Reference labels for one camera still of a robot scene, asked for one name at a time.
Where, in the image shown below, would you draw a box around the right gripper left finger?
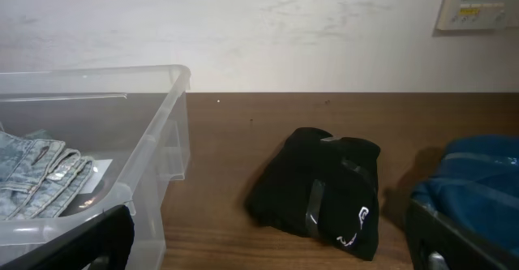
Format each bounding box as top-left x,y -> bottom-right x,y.
1,205 -> 135,270

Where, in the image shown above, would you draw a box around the light blue jeans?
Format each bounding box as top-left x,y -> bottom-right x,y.
1,131 -> 94,221

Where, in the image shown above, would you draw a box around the clear plastic storage bin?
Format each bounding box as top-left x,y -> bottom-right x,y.
1,65 -> 191,269

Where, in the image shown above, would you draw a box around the black folded taped shirt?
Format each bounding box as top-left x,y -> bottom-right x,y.
245,127 -> 380,261

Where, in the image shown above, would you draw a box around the blue folded taped shirt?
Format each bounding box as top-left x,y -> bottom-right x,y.
411,135 -> 518,256

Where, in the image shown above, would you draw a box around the white wall control panel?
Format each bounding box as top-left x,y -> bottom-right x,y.
435,0 -> 518,31

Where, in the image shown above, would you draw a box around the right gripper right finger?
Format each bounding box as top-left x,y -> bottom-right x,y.
405,199 -> 518,270

